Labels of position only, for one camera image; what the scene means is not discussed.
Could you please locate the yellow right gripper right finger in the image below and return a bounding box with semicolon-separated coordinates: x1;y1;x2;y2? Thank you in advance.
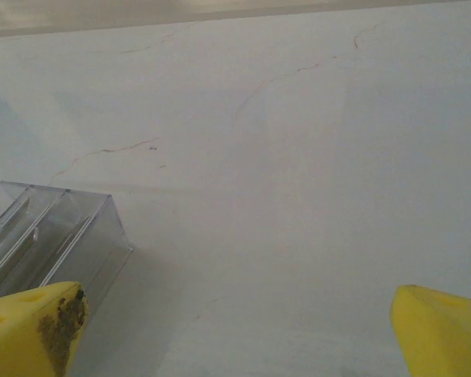
389;284;471;377

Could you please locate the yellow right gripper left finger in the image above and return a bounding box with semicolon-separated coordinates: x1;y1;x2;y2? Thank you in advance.
0;280;89;377

